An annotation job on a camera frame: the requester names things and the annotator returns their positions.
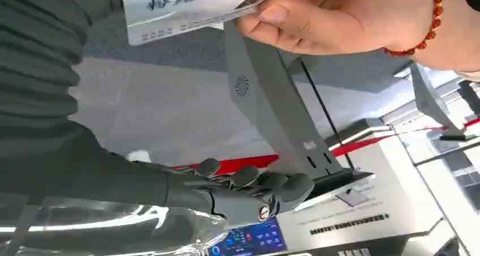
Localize person's left hand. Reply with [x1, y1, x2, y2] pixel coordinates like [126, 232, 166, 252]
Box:
[235, 0, 438, 56]

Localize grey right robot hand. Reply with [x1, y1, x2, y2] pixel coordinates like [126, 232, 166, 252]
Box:
[0, 123, 315, 226]

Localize black stanchion pole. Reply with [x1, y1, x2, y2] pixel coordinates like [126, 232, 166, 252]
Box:
[299, 58, 356, 171]

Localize grey slanted kiosk stand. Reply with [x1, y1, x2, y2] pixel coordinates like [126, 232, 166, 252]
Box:
[408, 62, 478, 142]
[222, 20, 376, 199]

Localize person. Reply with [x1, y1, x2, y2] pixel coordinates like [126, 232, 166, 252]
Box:
[235, 0, 480, 83]

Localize red barrier belt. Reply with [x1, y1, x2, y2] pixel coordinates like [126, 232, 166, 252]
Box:
[174, 117, 480, 176]

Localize white self-service terminal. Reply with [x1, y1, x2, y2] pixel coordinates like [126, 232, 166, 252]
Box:
[207, 119, 480, 256]

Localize red bead bracelet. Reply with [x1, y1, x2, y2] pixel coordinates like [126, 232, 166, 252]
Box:
[382, 0, 445, 58]

